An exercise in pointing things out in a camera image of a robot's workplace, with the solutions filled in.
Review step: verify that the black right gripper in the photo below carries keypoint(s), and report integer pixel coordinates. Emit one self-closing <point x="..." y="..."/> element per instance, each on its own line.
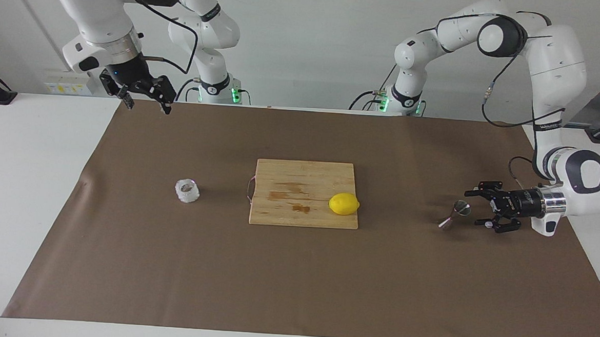
<point x="129" y="73"/>

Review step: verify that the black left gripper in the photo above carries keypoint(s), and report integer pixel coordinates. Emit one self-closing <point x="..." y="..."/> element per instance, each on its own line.
<point x="524" y="203"/>

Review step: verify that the steel jigger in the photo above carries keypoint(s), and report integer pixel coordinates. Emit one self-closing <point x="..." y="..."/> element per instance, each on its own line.
<point x="461" y="209"/>

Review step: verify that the clear faceted glass cup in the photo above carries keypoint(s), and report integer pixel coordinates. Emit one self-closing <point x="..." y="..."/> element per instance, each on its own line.
<point x="186" y="193"/>

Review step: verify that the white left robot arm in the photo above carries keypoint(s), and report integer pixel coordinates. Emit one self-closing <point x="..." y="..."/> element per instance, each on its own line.
<point x="557" y="53"/>

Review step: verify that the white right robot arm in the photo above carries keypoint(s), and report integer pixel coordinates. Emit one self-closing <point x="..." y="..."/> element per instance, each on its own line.
<point x="98" y="9"/>

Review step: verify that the yellow lemon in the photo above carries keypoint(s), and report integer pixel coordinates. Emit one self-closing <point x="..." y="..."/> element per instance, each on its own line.
<point x="343" y="204"/>

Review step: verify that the brown table mat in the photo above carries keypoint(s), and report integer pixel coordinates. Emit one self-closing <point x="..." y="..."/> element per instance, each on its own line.
<point x="171" y="264"/>

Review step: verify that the wooden cutting board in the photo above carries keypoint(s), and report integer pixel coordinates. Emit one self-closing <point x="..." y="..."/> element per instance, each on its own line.
<point x="299" y="179"/>

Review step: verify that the white wall socket strip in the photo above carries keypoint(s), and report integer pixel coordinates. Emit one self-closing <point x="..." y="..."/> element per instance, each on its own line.
<point x="68" y="87"/>

